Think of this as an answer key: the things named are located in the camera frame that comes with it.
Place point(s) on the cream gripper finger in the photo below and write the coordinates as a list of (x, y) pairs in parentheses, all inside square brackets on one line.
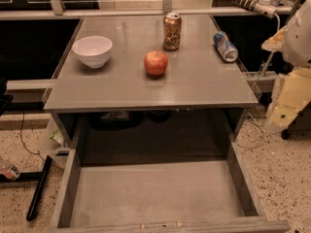
[(275, 43), (290, 95)]

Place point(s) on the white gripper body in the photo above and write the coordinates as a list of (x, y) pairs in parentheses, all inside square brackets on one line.
[(298, 41)]

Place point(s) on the red apple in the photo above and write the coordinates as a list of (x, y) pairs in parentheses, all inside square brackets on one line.
[(155, 62)]

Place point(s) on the open grey top drawer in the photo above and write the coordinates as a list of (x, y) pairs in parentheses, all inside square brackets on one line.
[(184, 175)]

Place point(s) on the blue soda can lying down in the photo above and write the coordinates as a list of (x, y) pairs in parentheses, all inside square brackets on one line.
[(225, 47)]

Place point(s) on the grey cabinet counter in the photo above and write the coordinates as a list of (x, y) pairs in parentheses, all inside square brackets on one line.
[(141, 75)]

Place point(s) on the upright gold soda can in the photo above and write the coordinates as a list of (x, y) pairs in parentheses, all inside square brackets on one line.
[(172, 25)]

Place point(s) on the white ceramic bowl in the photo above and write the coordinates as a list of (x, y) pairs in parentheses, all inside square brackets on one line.
[(93, 51)]

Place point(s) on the black bar on floor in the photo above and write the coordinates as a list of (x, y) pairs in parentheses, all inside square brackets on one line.
[(33, 208)]

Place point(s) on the white knob device with cable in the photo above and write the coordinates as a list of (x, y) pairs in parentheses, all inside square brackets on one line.
[(261, 7)]

